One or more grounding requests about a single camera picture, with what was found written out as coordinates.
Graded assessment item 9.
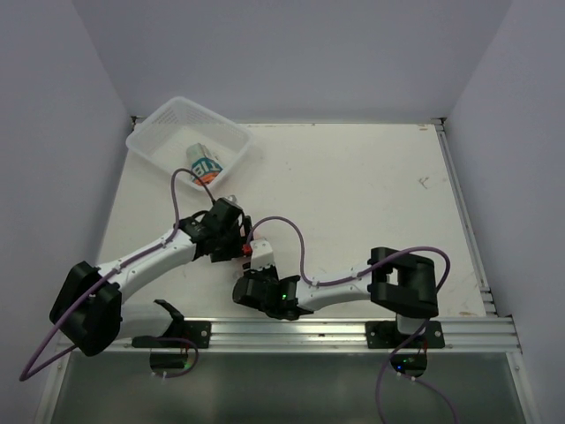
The translucent plastic basket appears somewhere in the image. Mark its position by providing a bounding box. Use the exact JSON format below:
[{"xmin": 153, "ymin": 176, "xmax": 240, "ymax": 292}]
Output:
[{"xmin": 126, "ymin": 96, "xmax": 253, "ymax": 189}]

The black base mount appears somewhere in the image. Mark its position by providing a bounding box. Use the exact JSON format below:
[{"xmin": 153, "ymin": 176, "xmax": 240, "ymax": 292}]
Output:
[
  {"xmin": 132, "ymin": 321, "xmax": 212, "ymax": 349},
  {"xmin": 365, "ymin": 320, "xmax": 446, "ymax": 350}
]

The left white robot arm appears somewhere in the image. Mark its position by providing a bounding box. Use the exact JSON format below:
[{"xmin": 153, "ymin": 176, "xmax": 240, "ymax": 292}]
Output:
[{"xmin": 49, "ymin": 198, "xmax": 252, "ymax": 357}]

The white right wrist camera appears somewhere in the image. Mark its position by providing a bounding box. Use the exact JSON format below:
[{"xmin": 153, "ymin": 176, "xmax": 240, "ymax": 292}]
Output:
[{"xmin": 250, "ymin": 238, "xmax": 275, "ymax": 271}]

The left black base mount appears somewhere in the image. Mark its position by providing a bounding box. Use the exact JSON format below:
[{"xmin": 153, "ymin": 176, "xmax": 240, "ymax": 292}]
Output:
[{"xmin": 132, "ymin": 321, "xmax": 212, "ymax": 349}]

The aluminium front rail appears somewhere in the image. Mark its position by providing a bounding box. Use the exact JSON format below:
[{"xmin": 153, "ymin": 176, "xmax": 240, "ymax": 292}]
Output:
[{"xmin": 56, "ymin": 318, "xmax": 517, "ymax": 354}]

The colourful rabbit print towel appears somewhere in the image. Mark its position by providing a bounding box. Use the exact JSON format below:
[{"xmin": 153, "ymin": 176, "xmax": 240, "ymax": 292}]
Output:
[{"xmin": 185, "ymin": 143, "xmax": 223, "ymax": 186}]

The aluminium rail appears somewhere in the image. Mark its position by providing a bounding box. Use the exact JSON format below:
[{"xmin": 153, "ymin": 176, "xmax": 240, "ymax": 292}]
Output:
[
  {"xmin": 56, "ymin": 318, "xmax": 517, "ymax": 354},
  {"xmin": 431, "ymin": 118, "xmax": 501, "ymax": 318}
]

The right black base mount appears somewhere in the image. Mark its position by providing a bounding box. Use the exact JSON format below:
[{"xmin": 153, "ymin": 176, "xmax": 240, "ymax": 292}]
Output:
[{"xmin": 365, "ymin": 320, "xmax": 446, "ymax": 350}]

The aluminium right side rail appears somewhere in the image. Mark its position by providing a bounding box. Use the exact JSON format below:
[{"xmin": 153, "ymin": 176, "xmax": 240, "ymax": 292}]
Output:
[{"xmin": 431, "ymin": 118, "xmax": 501, "ymax": 318}]

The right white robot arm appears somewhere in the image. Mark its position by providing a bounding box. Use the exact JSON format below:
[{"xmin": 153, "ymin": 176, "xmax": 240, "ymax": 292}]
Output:
[{"xmin": 232, "ymin": 239, "xmax": 439, "ymax": 347}]

